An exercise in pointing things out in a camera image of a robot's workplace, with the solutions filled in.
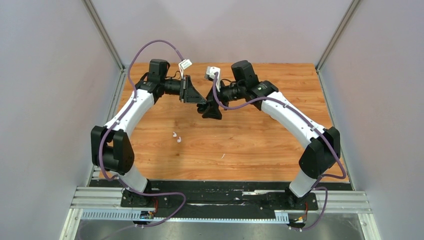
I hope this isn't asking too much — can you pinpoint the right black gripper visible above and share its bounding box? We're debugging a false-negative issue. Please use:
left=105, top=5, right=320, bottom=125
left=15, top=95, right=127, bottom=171
left=202, top=78, right=246, bottom=119

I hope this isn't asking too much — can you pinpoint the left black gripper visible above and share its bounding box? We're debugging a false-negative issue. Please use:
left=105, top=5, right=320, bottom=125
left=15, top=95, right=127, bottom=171
left=161, top=75, right=206, bottom=105

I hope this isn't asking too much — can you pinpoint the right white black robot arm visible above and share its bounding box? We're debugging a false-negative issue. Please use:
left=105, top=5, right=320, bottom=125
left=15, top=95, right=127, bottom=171
left=198, top=60, right=347, bottom=209

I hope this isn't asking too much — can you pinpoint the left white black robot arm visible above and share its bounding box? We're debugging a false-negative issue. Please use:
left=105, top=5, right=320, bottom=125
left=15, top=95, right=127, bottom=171
left=90, top=59, right=206, bottom=207

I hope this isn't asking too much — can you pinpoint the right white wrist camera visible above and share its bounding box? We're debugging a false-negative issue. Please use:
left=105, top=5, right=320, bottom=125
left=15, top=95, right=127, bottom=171
left=204, top=66, right=221, bottom=92

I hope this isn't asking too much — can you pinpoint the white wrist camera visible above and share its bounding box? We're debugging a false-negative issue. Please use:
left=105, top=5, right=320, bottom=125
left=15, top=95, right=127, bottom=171
left=204, top=66, right=221, bottom=92
left=178, top=59, right=193, bottom=77

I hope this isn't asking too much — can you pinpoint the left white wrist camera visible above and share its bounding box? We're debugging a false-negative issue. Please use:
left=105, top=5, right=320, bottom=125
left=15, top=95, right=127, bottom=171
left=178, top=59, right=193, bottom=77

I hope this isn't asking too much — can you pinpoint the white slotted cable duct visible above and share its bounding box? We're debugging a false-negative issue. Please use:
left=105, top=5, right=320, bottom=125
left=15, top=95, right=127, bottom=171
left=81, top=211, right=290, bottom=224

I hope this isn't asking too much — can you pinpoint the left aluminium frame post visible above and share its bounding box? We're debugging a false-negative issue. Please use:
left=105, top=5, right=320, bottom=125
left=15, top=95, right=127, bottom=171
left=82, top=0, right=125, bottom=72

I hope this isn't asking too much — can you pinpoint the aluminium frame post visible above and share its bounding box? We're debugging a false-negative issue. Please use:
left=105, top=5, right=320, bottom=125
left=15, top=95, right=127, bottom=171
left=315, top=0, right=362, bottom=73
left=82, top=0, right=125, bottom=72

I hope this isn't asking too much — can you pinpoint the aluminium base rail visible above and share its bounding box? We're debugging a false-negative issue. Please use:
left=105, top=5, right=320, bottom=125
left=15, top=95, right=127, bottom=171
left=70, top=187, right=372, bottom=214

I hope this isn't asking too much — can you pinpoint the right aluminium frame post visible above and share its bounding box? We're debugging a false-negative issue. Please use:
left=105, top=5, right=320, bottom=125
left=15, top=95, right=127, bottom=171
left=315, top=0, right=362, bottom=73

